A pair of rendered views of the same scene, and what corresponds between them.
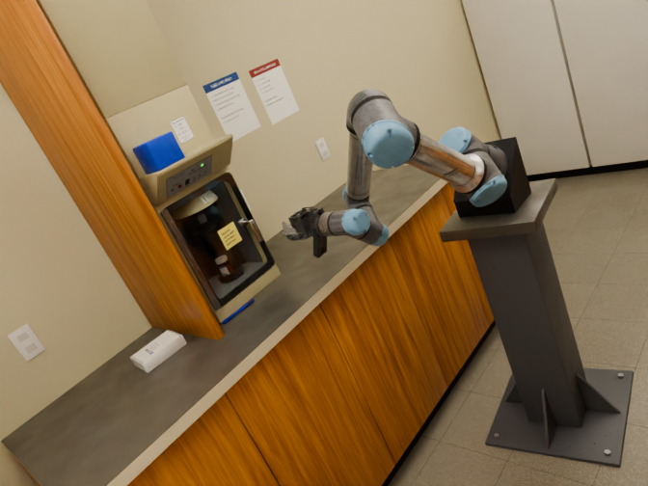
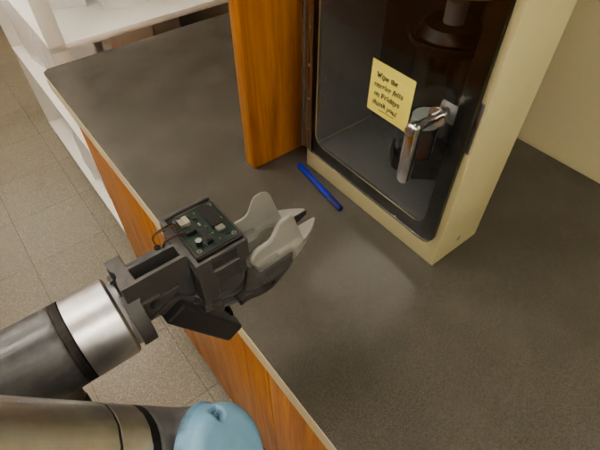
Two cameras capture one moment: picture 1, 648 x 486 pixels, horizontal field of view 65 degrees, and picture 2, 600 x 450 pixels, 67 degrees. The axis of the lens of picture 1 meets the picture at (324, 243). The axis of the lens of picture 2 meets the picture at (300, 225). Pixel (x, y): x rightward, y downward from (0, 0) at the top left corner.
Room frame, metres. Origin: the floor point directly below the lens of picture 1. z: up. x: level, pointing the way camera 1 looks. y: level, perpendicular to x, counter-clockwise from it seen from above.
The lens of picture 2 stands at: (1.67, -0.24, 1.52)
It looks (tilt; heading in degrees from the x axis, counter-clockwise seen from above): 48 degrees down; 92
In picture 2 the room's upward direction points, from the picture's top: straight up
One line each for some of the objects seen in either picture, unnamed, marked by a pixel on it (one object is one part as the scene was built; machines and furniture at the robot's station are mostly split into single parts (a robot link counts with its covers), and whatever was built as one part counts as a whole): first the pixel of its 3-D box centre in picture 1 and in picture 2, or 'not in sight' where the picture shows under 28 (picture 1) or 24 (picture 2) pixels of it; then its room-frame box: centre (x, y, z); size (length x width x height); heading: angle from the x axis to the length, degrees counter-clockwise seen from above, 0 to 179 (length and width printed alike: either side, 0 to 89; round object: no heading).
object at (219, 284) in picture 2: (311, 223); (184, 272); (1.55, 0.01, 1.17); 0.12 x 0.08 x 0.09; 40
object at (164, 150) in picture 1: (158, 152); not in sight; (1.66, 0.36, 1.56); 0.10 x 0.10 x 0.09; 40
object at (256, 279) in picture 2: not in sight; (252, 272); (1.61, 0.03, 1.15); 0.09 x 0.05 x 0.02; 38
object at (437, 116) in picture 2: (252, 229); (418, 146); (1.80, 0.22, 1.17); 0.05 x 0.03 x 0.10; 40
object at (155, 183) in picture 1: (194, 168); not in sight; (1.72, 0.29, 1.46); 0.32 x 0.11 x 0.10; 130
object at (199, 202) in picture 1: (223, 239); (377, 85); (1.76, 0.32, 1.19); 0.30 x 0.01 x 0.40; 130
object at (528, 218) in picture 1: (499, 209); not in sight; (1.62, -0.60, 0.92); 0.32 x 0.32 x 0.04; 47
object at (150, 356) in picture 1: (158, 350); not in sight; (1.62, 0.67, 0.96); 0.16 x 0.12 x 0.04; 125
